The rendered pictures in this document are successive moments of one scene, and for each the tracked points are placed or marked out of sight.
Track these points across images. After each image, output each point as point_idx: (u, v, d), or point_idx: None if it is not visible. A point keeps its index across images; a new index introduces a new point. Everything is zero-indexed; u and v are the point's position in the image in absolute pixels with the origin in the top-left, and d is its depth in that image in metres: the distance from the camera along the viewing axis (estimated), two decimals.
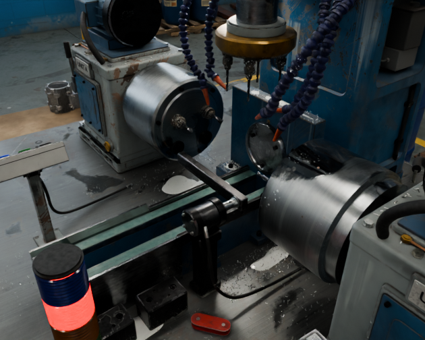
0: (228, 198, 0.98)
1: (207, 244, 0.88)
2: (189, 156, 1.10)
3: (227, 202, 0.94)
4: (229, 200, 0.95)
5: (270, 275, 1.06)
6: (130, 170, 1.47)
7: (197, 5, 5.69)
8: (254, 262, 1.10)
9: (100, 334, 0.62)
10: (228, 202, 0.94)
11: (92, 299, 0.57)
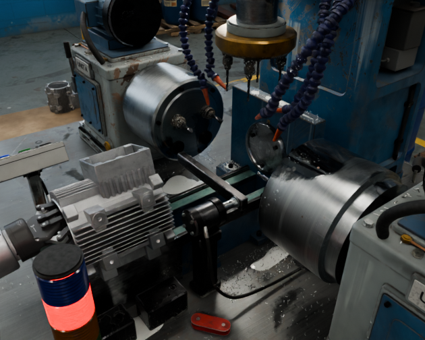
0: (228, 198, 0.98)
1: (207, 244, 0.88)
2: (189, 156, 1.10)
3: (227, 202, 0.94)
4: (229, 200, 0.95)
5: (270, 275, 1.06)
6: None
7: (197, 5, 5.69)
8: (254, 262, 1.10)
9: (100, 334, 0.62)
10: (228, 202, 0.94)
11: (92, 299, 0.57)
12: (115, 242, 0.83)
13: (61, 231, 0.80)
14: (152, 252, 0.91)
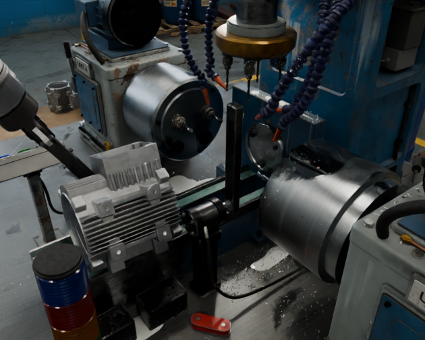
0: (227, 194, 0.94)
1: (207, 244, 0.88)
2: (241, 123, 0.84)
3: None
4: None
5: (270, 275, 1.06)
6: None
7: (197, 5, 5.69)
8: (254, 262, 1.10)
9: (100, 334, 0.62)
10: None
11: (92, 299, 0.57)
12: (122, 233, 0.85)
13: (53, 137, 0.80)
14: (160, 246, 0.92)
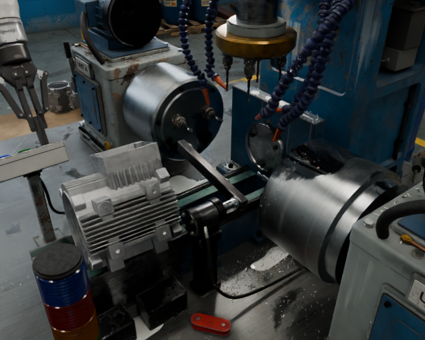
0: (227, 197, 0.98)
1: (207, 244, 0.88)
2: (189, 146, 1.07)
3: (227, 202, 0.94)
4: (229, 200, 0.95)
5: (270, 275, 1.06)
6: None
7: (197, 5, 5.69)
8: (254, 262, 1.10)
9: (100, 334, 0.62)
10: (228, 202, 0.94)
11: (92, 299, 0.57)
12: (121, 233, 0.85)
13: (3, 86, 1.01)
14: (160, 245, 0.92)
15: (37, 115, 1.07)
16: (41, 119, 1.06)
